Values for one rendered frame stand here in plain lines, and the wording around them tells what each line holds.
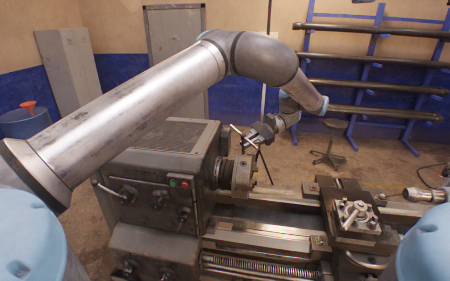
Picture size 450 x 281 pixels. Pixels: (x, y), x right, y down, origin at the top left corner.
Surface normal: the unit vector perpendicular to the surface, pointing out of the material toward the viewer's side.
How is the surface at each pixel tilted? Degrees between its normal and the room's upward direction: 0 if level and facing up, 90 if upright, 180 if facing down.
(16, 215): 5
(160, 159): 45
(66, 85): 90
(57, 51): 90
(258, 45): 57
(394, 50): 90
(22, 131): 90
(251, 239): 36
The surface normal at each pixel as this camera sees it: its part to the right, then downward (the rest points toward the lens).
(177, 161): -0.13, -0.29
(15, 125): 0.35, 0.45
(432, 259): -0.79, -0.59
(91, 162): 0.80, 0.39
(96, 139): 0.67, 0.00
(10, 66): 0.98, 0.09
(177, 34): -0.18, 0.48
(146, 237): -0.10, -0.49
